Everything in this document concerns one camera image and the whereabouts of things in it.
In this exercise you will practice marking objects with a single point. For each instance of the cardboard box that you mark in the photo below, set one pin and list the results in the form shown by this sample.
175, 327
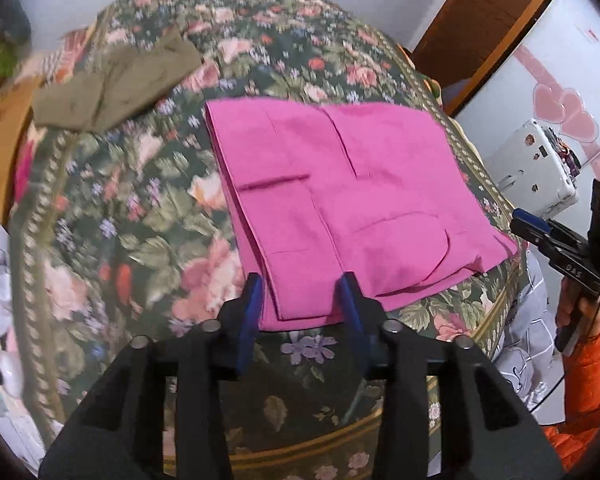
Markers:
2, 130

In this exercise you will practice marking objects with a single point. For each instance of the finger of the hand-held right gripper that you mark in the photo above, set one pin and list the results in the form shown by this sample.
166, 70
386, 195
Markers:
530, 221

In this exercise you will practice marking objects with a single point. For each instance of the person's right hand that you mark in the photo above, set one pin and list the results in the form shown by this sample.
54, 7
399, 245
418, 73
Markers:
566, 305

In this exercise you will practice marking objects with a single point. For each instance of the white printed bed sheet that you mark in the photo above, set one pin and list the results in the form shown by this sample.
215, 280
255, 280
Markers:
527, 335

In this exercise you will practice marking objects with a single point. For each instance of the olive green cloth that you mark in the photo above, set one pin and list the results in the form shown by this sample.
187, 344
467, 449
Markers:
115, 87

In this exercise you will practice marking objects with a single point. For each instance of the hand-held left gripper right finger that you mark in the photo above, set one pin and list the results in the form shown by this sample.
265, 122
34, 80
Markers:
350, 310

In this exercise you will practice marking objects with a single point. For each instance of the white sewing machine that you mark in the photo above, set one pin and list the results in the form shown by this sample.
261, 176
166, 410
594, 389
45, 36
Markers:
535, 170

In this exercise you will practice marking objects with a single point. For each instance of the pink pants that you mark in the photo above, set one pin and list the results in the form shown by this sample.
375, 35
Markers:
350, 200

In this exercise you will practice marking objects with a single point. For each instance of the floral blanket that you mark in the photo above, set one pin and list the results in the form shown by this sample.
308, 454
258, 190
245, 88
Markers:
130, 220

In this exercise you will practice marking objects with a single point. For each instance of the white cabinet with pink hearts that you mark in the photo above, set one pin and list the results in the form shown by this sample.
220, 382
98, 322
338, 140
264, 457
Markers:
565, 60

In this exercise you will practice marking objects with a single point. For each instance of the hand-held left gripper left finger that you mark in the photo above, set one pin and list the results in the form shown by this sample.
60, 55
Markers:
253, 310

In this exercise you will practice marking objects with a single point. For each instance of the brown wooden door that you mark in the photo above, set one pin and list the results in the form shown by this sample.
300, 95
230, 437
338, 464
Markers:
480, 25

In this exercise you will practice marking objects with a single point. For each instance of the person's right forearm orange sleeve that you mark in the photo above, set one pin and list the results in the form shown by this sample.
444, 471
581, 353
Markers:
592, 400

